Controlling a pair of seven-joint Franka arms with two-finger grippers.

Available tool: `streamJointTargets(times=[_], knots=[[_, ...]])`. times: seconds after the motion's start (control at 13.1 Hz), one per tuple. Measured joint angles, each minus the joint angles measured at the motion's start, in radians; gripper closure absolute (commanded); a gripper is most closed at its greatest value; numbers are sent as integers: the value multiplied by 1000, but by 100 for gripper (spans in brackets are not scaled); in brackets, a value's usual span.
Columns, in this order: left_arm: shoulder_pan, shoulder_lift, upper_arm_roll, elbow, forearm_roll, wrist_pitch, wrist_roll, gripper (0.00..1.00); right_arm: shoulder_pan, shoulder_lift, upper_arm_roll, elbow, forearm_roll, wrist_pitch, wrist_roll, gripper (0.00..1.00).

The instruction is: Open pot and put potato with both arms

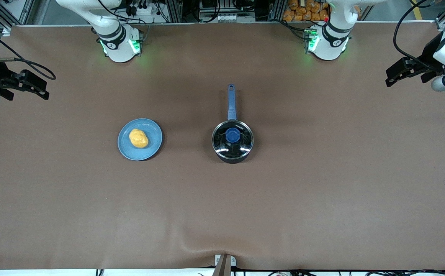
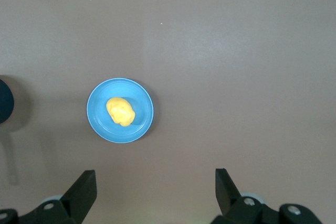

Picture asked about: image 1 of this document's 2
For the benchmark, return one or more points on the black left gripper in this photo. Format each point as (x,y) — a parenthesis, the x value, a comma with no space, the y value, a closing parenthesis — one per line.
(428,55)

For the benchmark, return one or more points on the yellow potato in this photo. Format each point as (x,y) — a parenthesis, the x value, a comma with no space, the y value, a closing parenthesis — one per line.
(138,138)

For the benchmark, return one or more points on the glass lid with blue knob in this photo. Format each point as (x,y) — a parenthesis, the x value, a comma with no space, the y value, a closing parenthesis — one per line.
(232,135)

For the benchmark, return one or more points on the blue round plate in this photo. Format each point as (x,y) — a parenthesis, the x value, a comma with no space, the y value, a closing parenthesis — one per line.
(125,147)

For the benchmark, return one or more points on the bag of orange items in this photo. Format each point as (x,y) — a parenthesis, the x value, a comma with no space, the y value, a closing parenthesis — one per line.
(303,13)

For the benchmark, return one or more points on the white power strip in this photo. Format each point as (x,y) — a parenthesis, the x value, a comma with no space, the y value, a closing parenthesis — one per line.
(140,9)

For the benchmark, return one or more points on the brown table mat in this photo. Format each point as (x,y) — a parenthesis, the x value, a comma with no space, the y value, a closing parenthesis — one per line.
(222,211)

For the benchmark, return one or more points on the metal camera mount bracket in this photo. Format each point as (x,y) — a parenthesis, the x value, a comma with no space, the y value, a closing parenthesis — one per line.
(224,266)

